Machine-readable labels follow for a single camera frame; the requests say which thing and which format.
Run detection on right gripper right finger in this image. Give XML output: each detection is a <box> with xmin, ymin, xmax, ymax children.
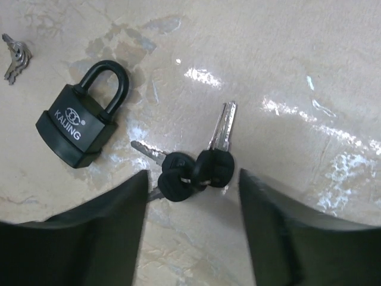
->
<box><xmin>239</xmin><ymin>169</ymin><xmax>380</xmax><ymax>285</ymax></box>

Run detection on silver yellow padlock keys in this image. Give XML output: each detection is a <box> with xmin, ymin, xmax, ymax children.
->
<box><xmin>2</xmin><ymin>33</ymin><xmax>32</xmax><ymax>85</ymax></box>

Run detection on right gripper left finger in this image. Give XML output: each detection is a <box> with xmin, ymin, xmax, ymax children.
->
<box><xmin>1</xmin><ymin>170</ymin><xmax>149</xmax><ymax>285</ymax></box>

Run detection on black padlock with keys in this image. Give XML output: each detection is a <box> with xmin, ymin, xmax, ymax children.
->
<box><xmin>36</xmin><ymin>60</ymin><xmax>129</xmax><ymax>169</ymax></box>

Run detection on black padlock keys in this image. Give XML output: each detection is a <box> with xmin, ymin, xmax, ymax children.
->
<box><xmin>130</xmin><ymin>101</ymin><xmax>237</xmax><ymax>202</ymax></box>

